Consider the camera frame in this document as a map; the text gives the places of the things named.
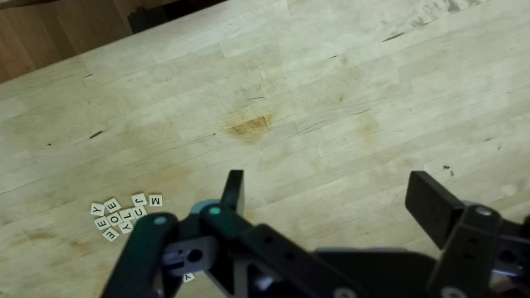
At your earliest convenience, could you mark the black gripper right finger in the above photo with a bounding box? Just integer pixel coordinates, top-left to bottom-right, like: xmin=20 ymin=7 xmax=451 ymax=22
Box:
xmin=404 ymin=171 xmax=530 ymax=298

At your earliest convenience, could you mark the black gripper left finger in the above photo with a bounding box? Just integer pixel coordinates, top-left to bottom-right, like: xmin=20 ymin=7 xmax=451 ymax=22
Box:
xmin=100 ymin=169 xmax=361 ymax=298

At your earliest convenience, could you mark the white letter tile M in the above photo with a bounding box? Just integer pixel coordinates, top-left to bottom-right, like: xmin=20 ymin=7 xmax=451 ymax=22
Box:
xmin=148 ymin=193 xmax=166 ymax=211

